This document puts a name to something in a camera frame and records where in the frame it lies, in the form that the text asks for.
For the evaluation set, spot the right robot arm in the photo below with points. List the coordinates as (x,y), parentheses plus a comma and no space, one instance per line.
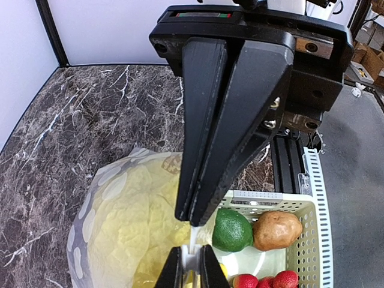
(300,6)

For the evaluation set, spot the clear dotted zip top bag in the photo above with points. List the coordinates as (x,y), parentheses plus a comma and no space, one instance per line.
(126,222)

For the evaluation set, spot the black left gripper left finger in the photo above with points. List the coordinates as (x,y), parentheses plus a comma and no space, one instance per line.
(171,274)

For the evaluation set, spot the toy napa cabbage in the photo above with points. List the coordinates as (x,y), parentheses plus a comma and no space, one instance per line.
(138,228)

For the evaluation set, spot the small yellow toy corn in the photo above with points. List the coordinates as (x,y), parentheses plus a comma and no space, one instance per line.
(224,270)

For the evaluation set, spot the brown toy potato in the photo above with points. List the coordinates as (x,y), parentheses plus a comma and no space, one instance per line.
(276,230)

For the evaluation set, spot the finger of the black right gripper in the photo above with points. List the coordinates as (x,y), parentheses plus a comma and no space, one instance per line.
(203,65)

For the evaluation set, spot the dark green toy avocado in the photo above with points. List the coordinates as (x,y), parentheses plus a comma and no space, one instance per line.
(232,231)

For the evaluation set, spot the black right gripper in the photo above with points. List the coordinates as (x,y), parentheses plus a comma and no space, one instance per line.
(255,81)

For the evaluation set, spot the pale green plastic basket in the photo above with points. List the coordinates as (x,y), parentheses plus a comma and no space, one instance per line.
(302,256)

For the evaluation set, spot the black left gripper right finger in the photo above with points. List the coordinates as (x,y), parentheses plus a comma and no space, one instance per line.
(211,274)

